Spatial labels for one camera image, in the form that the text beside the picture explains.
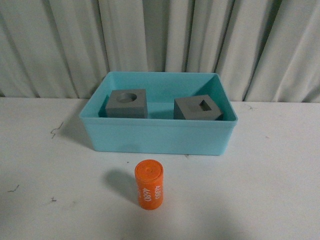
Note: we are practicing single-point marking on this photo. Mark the gray cube with round hole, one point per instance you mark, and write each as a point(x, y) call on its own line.
point(127, 103)

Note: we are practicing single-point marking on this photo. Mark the gray cube with square hole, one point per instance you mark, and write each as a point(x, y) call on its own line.
point(199, 107)

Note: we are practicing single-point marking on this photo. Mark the orange cylinder with white numbers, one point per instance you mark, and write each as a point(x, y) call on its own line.
point(149, 176)

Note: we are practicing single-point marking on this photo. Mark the blue plastic box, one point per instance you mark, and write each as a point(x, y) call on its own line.
point(159, 133)

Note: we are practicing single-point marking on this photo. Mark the white curtain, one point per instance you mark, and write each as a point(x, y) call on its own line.
point(263, 50)

